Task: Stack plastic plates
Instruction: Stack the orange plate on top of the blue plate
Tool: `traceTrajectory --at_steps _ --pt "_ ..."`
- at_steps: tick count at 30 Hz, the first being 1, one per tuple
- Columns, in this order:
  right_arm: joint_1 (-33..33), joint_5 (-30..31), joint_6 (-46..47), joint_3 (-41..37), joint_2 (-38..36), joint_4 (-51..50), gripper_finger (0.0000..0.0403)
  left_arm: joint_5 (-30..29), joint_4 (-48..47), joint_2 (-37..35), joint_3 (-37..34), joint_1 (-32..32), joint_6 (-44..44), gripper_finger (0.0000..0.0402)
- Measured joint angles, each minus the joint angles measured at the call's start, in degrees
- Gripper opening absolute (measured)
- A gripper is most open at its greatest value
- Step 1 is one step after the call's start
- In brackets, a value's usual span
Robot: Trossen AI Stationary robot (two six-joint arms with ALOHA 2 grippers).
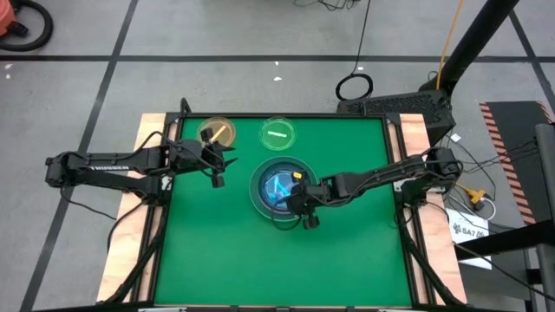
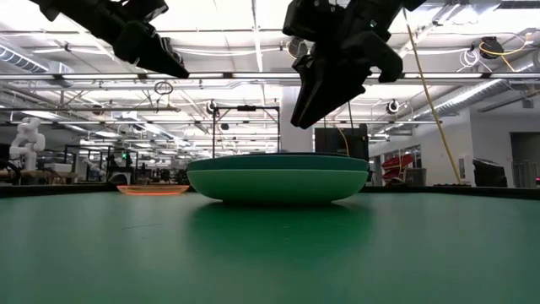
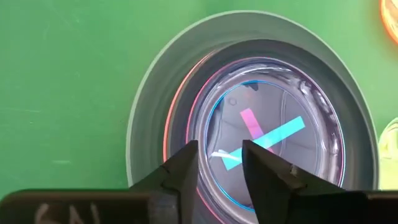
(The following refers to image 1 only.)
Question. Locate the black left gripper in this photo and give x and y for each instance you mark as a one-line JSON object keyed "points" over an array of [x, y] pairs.
{"points": [[193, 154]]}

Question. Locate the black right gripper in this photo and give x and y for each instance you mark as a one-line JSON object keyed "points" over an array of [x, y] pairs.
{"points": [[310, 199]]}

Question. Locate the dark teal plastic plate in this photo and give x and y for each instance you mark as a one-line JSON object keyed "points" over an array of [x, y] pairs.
{"points": [[283, 167]]}

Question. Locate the orange stick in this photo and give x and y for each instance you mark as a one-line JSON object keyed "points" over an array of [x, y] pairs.
{"points": [[218, 133]]}

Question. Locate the black table frame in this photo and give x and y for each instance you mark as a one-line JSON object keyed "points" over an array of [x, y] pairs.
{"points": [[282, 115]]}

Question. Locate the light green stick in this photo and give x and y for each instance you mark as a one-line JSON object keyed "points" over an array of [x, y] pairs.
{"points": [[276, 134]]}

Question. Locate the black hazard striped mat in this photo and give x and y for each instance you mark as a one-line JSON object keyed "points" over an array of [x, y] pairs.
{"points": [[516, 143]]}

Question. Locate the black computer case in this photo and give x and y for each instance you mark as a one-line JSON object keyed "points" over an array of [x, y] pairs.
{"points": [[399, 106]]}

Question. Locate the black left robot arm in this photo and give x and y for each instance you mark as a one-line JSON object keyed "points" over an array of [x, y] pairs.
{"points": [[108, 167]]}

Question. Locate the small white card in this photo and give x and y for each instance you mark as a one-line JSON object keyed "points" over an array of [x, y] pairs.
{"points": [[455, 137]]}

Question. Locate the small orange transparent plate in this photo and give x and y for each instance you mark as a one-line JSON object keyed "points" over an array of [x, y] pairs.
{"points": [[227, 134]]}

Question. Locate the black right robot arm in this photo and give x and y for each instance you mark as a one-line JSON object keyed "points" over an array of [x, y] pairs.
{"points": [[390, 175]]}

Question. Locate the black metal beam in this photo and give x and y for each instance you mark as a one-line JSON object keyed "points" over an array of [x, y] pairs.
{"points": [[507, 240]]}

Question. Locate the white paper sign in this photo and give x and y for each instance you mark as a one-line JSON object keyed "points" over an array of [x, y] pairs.
{"points": [[468, 229]]}

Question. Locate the yellow stick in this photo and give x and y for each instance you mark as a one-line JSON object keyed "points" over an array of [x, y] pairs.
{"points": [[297, 175]]}

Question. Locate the orange shop vacuum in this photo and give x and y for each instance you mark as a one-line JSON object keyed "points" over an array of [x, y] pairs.
{"points": [[5, 17]]}

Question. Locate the yellow plug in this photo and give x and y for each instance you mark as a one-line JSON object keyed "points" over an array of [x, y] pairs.
{"points": [[477, 195]]}

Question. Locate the wooden side board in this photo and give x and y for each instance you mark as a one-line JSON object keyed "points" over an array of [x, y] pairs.
{"points": [[126, 242], [433, 242]]}

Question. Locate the small green transparent plate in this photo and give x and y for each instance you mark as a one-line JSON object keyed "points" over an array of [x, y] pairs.
{"points": [[277, 143]]}

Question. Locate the small pink transparent plate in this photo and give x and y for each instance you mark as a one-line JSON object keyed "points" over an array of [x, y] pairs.
{"points": [[266, 197]]}

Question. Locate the grey metal post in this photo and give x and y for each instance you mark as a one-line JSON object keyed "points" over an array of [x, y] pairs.
{"points": [[545, 182]]}

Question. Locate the black camera pole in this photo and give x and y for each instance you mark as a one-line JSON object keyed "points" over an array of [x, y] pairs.
{"points": [[472, 43]]}

